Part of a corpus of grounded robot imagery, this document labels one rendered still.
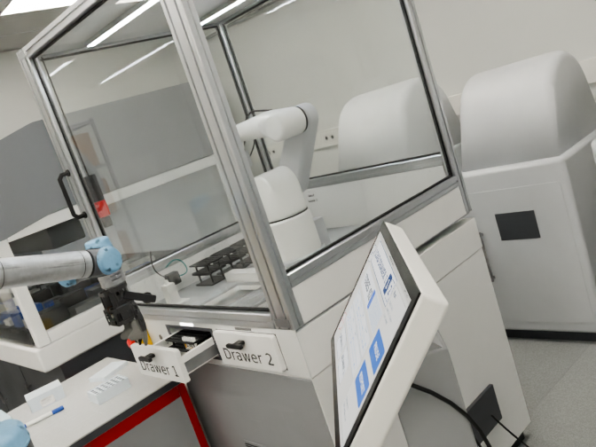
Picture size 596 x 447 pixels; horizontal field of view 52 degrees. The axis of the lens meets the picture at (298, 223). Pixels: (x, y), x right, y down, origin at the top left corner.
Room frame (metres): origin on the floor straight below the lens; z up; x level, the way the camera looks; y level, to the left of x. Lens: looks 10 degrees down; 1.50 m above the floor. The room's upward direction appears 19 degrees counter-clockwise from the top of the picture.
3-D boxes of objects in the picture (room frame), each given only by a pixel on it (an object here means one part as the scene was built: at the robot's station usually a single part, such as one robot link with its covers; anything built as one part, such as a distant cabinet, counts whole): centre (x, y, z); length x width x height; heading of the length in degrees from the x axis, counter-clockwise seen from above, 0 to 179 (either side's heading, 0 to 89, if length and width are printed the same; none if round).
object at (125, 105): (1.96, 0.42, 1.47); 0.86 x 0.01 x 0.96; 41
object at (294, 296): (2.25, 0.07, 1.47); 1.02 x 0.95 x 1.04; 41
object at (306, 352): (2.25, 0.07, 0.87); 1.02 x 0.95 x 0.14; 41
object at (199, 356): (2.02, 0.40, 0.86); 0.40 x 0.26 x 0.06; 131
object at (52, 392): (2.19, 1.09, 0.79); 0.13 x 0.09 x 0.05; 117
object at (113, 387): (2.06, 0.81, 0.78); 0.12 x 0.08 x 0.04; 128
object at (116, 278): (1.85, 0.59, 1.18); 0.08 x 0.08 x 0.05
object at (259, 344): (1.73, 0.26, 0.87); 0.29 x 0.02 x 0.11; 41
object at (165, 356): (1.88, 0.56, 0.87); 0.29 x 0.02 x 0.11; 41
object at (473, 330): (2.25, 0.07, 0.40); 1.03 x 0.95 x 0.80; 41
